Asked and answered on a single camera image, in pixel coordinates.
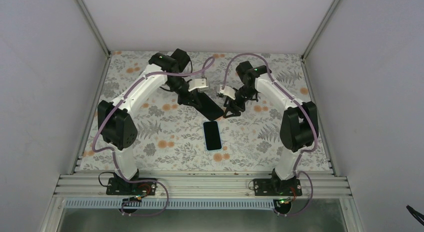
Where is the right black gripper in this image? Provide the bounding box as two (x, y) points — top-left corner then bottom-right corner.
(223, 85), (259, 118)

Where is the black phone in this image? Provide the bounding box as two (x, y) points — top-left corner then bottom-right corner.
(196, 92), (224, 121)

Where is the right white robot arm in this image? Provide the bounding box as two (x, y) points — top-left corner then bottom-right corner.
(217, 61), (319, 196)

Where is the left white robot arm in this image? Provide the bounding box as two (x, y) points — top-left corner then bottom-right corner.
(91, 49), (215, 195)

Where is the phone in light blue case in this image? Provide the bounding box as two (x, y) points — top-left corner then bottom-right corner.
(202, 121), (223, 151)

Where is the floral patterned table mat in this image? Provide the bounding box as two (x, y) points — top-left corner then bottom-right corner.
(78, 50), (331, 173)

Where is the black object at corner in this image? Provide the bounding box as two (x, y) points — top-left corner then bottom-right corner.
(406, 205), (424, 226)

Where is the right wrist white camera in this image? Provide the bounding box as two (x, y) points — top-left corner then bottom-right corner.
(216, 85), (237, 100)

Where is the wrist white camera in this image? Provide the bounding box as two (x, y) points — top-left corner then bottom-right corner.
(188, 78), (210, 92)
(216, 85), (237, 100)

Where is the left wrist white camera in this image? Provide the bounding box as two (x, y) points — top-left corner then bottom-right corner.
(188, 78), (210, 92)

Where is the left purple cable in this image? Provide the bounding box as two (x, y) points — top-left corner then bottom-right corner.
(91, 56), (216, 218)

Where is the purple cable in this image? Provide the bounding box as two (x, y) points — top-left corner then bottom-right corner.
(91, 56), (216, 218)
(221, 52), (320, 217)

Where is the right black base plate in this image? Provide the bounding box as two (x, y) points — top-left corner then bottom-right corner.
(253, 177), (303, 197)

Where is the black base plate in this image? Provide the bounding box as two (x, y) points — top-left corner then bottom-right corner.
(105, 177), (157, 197)
(253, 177), (303, 197)

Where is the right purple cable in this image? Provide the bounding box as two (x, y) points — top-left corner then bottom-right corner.
(221, 52), (320, 217)

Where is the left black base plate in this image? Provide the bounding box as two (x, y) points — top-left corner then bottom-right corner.
(105, 177), (157, 197)

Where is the aluminium front rail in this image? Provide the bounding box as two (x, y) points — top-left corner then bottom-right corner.
(53, 173), (353, 199)

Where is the perforated grey cable tray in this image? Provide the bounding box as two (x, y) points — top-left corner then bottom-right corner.
(64, 197), (275, 210)

